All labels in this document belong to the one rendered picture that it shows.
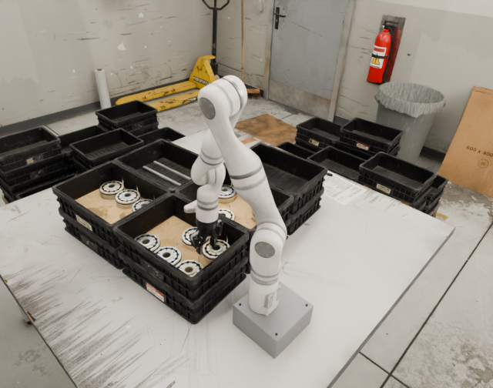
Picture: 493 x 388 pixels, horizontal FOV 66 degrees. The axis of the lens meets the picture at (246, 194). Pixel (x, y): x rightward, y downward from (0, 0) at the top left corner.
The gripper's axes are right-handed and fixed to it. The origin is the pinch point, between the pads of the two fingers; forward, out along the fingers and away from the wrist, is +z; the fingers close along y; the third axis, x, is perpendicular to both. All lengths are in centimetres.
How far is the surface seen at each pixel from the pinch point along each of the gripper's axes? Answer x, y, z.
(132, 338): -2.4, -33.4, 18.8
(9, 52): 344, 49, 22
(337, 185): 3, 95, 16
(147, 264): 8.6, -18.9, 2.9
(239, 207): 13.1, 30.4, 4.7
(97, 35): 345, 140, 16
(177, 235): 16.3, -0.4, 5.6
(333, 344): -50, 12, 16
